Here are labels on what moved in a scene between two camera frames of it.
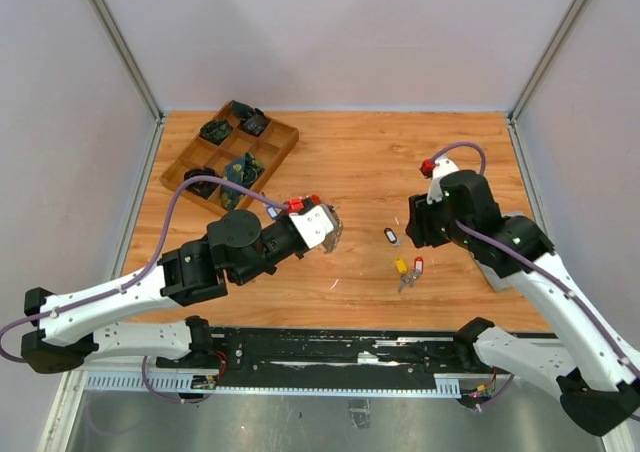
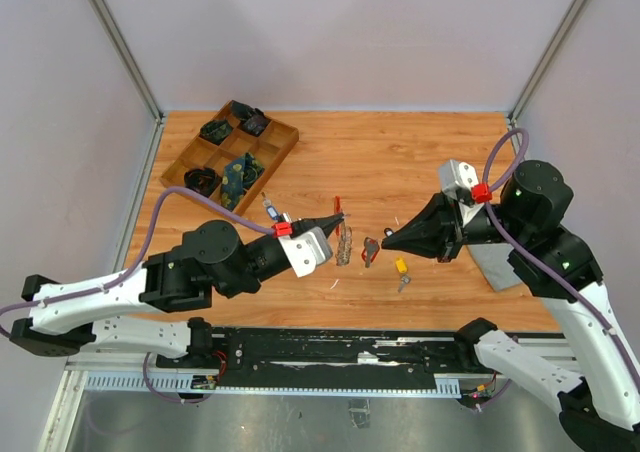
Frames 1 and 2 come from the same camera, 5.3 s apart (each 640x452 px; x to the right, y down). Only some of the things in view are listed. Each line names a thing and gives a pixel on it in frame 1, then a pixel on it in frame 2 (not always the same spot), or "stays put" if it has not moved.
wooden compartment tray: x=240 y=145 stays put
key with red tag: x=417 y=271 → x=370 y=250
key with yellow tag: x=402 y=268 stays put
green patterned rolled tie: x=216 y=131 stays put
